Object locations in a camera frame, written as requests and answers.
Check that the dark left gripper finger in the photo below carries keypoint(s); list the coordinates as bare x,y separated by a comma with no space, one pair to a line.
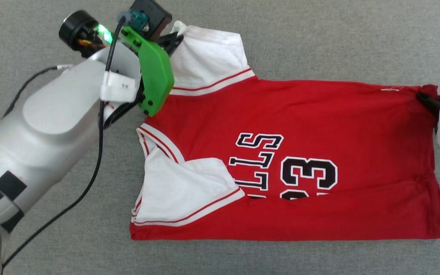
172,47
172,37

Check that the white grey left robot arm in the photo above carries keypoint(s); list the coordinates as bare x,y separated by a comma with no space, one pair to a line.
48,137

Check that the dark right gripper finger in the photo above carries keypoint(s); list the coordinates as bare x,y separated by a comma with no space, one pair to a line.
432,109
430,98

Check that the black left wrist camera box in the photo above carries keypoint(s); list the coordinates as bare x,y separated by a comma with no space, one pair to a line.
155,15

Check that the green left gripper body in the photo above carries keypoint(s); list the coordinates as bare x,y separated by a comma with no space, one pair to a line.
155,76

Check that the red and white basketball jersey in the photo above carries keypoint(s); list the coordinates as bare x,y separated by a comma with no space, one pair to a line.
319,114

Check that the grey fabric sofa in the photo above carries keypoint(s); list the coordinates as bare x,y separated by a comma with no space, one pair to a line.
71,236

